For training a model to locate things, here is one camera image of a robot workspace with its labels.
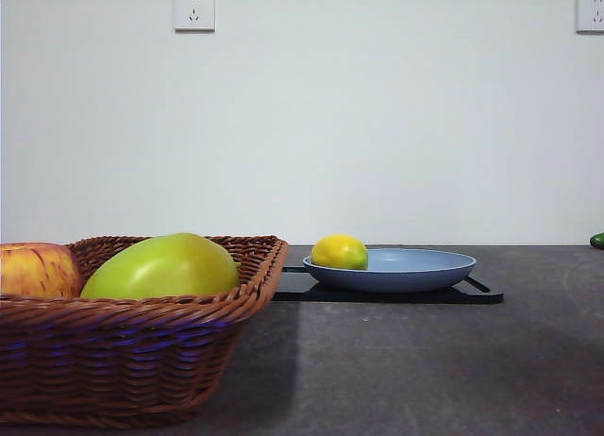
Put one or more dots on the light blue round plate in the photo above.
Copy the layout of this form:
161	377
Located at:
406	275

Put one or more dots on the brown wicker basket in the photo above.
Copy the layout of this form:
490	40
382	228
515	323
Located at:
122	356

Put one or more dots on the red yellow apple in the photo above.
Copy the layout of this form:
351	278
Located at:
38	271

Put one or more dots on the green yellow mango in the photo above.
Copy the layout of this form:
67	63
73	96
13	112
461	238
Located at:
165	268

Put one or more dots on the green cucumber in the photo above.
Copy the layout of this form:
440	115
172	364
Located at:
598	240

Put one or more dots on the dark rectangular tray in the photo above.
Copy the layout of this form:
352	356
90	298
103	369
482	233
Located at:
387	297

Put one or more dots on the white wall socket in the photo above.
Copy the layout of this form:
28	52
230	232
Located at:
194	10
591	12

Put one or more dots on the yellow lemon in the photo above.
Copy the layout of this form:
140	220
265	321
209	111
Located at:
339	252

